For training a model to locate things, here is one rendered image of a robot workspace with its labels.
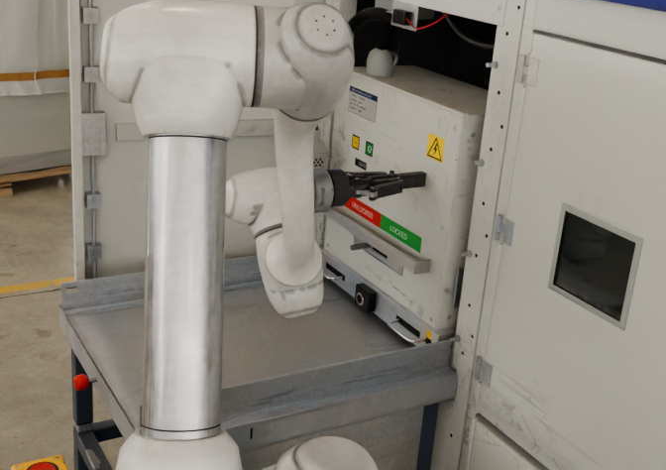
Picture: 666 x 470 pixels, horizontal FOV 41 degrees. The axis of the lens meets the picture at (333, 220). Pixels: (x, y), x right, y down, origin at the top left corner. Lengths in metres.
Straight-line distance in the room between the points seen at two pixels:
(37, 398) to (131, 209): 1.37
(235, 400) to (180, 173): 0.68
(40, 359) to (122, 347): 1.76
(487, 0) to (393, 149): 0.42
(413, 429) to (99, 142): 0.96
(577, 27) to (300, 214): 0.56
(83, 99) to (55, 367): 1.70
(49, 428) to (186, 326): 2.18
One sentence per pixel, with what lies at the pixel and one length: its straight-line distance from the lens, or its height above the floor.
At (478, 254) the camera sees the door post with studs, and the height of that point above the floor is 1.12.
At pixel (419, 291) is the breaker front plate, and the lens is 1.96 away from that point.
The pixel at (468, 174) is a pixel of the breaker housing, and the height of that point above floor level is 1.27.
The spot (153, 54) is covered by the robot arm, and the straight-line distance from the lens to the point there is 1.13.
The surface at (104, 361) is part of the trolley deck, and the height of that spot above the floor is 0.85.
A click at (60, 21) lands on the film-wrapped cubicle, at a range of 5.52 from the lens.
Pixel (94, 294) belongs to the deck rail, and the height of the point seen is 0.87.
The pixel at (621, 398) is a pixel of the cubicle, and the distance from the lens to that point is 1.57.
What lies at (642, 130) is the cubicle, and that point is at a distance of 1.46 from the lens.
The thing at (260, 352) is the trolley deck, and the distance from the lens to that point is 1.95.
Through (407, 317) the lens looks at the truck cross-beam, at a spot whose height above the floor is 0.91.
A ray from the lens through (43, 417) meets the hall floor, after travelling 3.34.
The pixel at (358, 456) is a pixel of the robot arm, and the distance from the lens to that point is 1.18.
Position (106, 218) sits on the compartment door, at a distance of 2.23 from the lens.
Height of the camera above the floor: 1.77
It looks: 20 degrees down
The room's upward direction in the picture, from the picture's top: 5 degrees clockwise
